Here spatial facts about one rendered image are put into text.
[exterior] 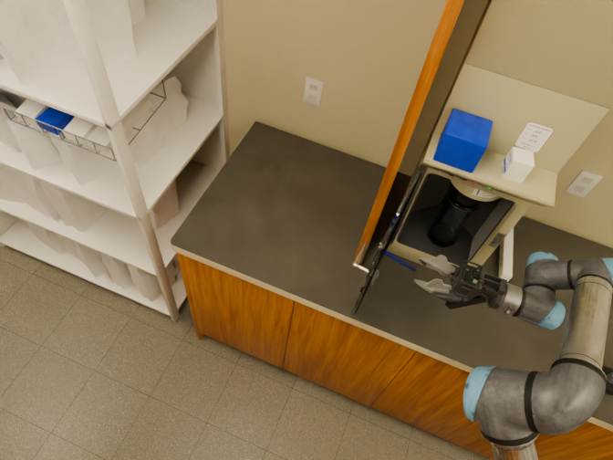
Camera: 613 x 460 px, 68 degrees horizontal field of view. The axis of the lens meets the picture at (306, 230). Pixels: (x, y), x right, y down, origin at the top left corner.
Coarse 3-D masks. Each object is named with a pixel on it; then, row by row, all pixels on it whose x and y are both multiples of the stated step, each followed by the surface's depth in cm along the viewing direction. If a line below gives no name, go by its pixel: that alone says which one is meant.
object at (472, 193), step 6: (456, 186) 132; (462, 186) 131; (468, 186) 130; (462, 192) 131; (468, 192) 131; (474, 192) 130; (480, 192) 129; (474, 198) 131; (480, 198) 130; (486, 198) 130; (492, 198) 131; (498, 198) 132
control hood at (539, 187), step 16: (432, 144) 114; (432, 160) 111; (480, 160) 112; (496, 160) 113; (464, 176) 110; (480, 176) 109; (496, 176) 110; (528, 176) 111; (544, 176) 111; (512, 192) 108; (528, 192) 108; (544, 192) 108
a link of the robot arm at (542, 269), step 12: (540, 252) 119; (528, 264) 120; (540, 264) 117; (552, 264) 115; (564, 264) 113; (528, 276) 117; (540, 276) 115; (552, 276) 114; (564, 276) 112; (552, 288) 114; (564, 288) 114
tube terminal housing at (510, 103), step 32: (448, 96) 113; (480, 96) 105; (512, 96) 102; (544, 96) 100; (512, 128) 108; (576, 128) 102; (544, 160) 111; (512, 224) 131; (416, 256) 159; (480, 256) 147
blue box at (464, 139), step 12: (456, 120) 106; (468, 120) 107; (480, 120) 107; (492, 120) 108; (444, 132) 104; (456, 132) 104; (468, 132) 104; (480, 132) 105; (444, 144) 106; (456, 144) 105; (468, 144) 103; (480, 144) 102; (444, 156) 108; (456, 156) 107; (468, 156) 106; (480, 156) 105; (468, 168) 108
